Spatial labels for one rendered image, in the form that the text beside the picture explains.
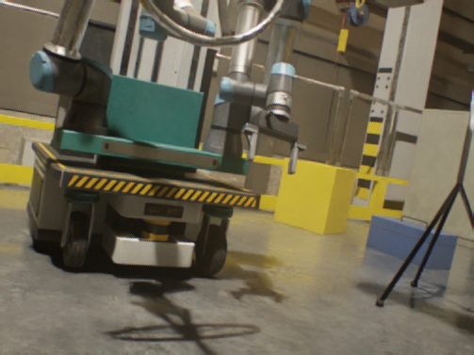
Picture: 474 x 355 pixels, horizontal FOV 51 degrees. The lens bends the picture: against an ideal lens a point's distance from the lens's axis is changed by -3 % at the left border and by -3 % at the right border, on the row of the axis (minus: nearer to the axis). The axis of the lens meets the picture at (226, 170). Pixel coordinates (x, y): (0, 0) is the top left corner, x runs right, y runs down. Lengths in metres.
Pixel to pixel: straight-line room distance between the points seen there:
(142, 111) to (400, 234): 1.70
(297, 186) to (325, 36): 6.84
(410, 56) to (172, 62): 3.09
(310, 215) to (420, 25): 2.26
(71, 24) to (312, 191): 2.09
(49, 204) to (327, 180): 1.91
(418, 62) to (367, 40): 5.85
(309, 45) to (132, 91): 7.92
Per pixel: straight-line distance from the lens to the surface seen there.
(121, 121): 1.82
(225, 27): 1.05
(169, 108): 1.86
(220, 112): 1.82
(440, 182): 4.35
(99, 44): 2.00
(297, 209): 3.30
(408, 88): 4.72
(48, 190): 1.76
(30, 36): 7.79
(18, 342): 1.18
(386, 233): 3.04
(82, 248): 1.61
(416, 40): 4.80
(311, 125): 9.74
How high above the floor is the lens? 0.50
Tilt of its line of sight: 4 degrees down
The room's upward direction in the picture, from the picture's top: 10 degrees clockwise
